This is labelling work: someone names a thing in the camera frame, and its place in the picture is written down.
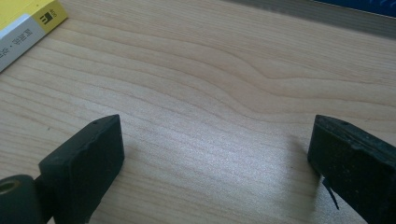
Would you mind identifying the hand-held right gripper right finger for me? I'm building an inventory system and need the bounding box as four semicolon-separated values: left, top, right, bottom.
307;114;396;224

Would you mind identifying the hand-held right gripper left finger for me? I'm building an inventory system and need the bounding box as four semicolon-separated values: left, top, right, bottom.
35;114;126;224

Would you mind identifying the yellow book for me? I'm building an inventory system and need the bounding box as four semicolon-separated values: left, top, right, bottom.
0;0;68;73

